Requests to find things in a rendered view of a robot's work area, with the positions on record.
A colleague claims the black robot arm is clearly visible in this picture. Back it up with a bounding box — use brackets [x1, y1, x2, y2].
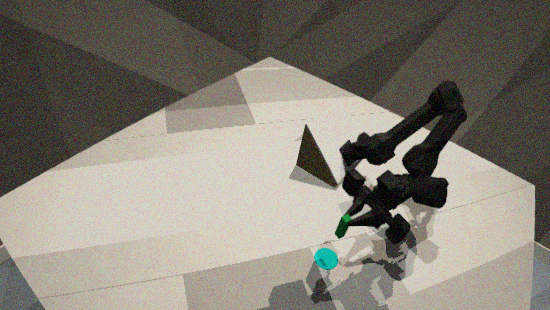
[339, 81, 467, 209]

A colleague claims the green rectangular post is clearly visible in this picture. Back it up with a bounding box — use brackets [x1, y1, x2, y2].
[335, 214, 352, 239]

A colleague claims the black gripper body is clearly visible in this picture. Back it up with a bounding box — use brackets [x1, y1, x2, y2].
[342, 169, 410, 245]

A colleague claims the cyan circle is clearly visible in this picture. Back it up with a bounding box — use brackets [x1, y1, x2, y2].
[315, 248, 338, 270]

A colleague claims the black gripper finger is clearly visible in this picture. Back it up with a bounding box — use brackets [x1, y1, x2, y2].
[345, 187, 368, 217]
[347, 205, 386, 229]

